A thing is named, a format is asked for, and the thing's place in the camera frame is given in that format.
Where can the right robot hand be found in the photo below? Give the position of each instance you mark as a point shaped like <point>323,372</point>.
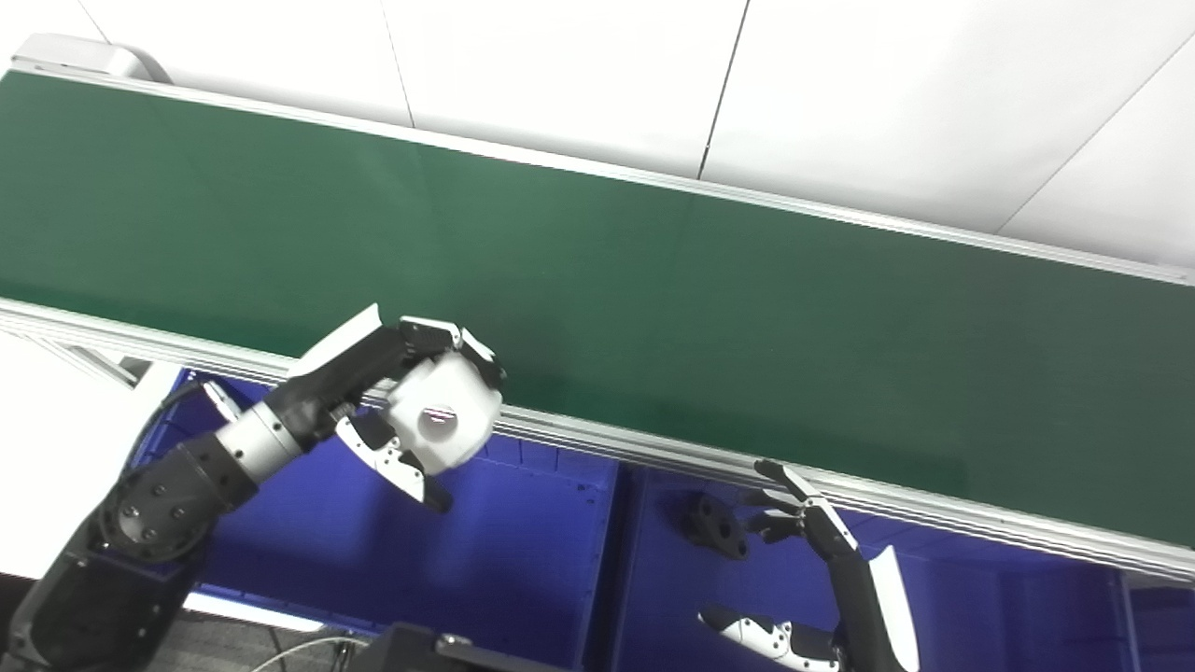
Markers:
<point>873,607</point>

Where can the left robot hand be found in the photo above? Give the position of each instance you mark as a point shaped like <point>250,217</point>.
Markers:
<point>345,359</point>

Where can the white plastic part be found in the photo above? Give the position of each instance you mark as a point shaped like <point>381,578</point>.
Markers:
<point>448,401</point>

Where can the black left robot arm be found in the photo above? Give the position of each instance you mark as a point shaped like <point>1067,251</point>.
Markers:
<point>159,513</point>

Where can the blue bin with black part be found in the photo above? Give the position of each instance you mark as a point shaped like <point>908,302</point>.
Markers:
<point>1008,616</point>

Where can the black flange part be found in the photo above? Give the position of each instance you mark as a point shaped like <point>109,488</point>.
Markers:
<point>714,527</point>

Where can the empty blue plastic bin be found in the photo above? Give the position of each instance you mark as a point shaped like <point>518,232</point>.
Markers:
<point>513,569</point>

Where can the green conveyor belt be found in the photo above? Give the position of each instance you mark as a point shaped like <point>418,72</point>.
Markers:
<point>653,308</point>
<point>607,439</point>

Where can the blue bin at conveyor end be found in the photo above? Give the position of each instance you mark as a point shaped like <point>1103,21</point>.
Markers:
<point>1162,635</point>

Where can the black robot torso part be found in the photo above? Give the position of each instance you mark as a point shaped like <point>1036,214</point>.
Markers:
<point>439,653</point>

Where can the grey conveyor end cover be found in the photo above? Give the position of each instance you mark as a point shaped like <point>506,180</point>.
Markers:
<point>84,56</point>

